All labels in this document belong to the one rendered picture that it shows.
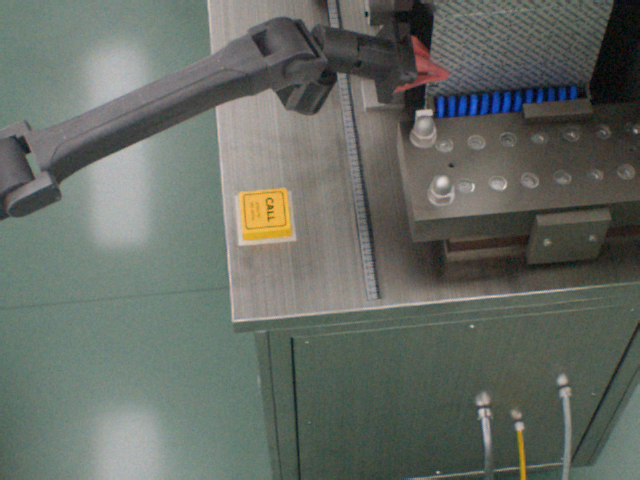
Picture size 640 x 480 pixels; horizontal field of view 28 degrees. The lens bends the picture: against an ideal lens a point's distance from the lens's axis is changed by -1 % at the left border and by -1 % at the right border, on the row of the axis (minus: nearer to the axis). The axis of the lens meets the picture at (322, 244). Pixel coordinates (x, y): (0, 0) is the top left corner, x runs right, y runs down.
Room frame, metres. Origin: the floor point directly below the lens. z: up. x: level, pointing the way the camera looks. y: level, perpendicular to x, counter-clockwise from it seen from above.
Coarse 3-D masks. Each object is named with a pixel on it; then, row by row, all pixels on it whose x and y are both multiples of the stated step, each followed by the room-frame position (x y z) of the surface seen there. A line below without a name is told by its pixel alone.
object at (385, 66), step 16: (384, 32) 1.09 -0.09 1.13; (368, 48) 1.04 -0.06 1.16; (384, 48) 1.05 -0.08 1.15; (400, 48) 1.05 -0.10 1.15; (368, 64) 1.03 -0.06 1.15; (384, 64) 1.03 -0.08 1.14; (400, 64) 1.03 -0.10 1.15; (384, 80) 1.03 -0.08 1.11; (400, 80) 1.00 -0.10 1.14; (384, 96) 1.00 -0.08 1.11
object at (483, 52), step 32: (448, 32) 1.06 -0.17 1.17; (480, 32) 1.06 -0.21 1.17; (512, 32) 1.07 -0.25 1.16; (544, 32) 1.07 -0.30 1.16; (576, 32) 1.08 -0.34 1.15; (448, 64) 1.06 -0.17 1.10; (480, 64) 1.06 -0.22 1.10; (512, 64) 1.07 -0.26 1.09; (544, 64) 1.07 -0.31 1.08; (576, 64) 1.08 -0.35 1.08; (448, 96) 1.06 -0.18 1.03
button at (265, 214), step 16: (240, 192) 0.97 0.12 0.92; (256, 192) 0.97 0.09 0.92; (272, 192) 0.97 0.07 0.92; (240, 208) 0.94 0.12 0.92; (256, 208) 0.94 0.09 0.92; (272, 208) 0.94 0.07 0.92; (288, 208) 0.94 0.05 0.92; (256, 224) 0.91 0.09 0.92; (272, 224) 0.91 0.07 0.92; (288, 224) 0.91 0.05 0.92
